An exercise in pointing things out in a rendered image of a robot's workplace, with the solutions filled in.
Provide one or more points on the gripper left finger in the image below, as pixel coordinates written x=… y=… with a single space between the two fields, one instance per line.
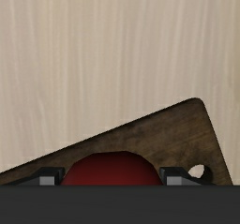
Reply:
x=47 y=177

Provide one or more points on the red tomato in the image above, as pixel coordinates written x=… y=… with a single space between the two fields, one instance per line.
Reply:
x=112 y=170

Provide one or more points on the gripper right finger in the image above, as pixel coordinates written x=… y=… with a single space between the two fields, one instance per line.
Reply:
x=175 y=177

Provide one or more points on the brown cutting board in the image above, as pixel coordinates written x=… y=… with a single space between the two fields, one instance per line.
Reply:
x=175 y=134

